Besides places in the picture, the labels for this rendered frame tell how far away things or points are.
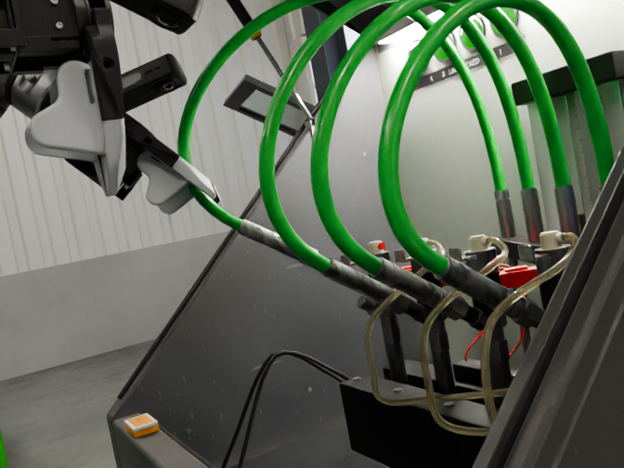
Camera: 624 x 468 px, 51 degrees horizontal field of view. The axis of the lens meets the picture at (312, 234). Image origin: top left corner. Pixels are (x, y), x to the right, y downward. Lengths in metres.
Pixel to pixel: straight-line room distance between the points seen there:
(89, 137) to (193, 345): 0.54
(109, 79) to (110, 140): 0.04
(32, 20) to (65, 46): 0.02
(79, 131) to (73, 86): 0.03
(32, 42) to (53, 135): 0.06
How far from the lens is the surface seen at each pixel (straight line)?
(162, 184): 0.72
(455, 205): 1.03
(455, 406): 0.64
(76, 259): 7.24
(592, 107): 0.59
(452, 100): 1.01
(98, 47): 0.46
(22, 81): 0.81
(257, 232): 0.74
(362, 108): 1.12
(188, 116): 0.75
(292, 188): 1.03
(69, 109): 0.47
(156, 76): 0.77
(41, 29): 0.47
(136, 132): 0.73
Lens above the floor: 1.19
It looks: 3 degrees down
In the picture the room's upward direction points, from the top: 10 degrees counter-clockwise
